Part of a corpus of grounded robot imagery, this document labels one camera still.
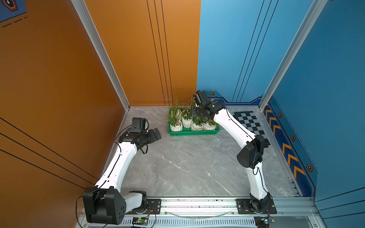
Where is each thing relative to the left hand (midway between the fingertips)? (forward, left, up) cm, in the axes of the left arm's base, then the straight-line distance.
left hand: (154, 134), depth 83 cm
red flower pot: (+23, -10, -2) cm, 26 cm away
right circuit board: (-40, -58, -18) cm, 73 cm away
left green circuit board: (-40, +4, -19) cm, 45 cm away
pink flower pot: (+20, -19, -9) cm, 29 cm away
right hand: (+15, -24, +5) cm, 29 cm away
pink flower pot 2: (+14, -26, -7) cm, 30 cm away
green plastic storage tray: (+11, -19, -12) cm, 26 cm away
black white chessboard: (+22, -66, -13) cm, 71 cm away
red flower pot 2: (+15, -11, -10) cm, 21 cm away
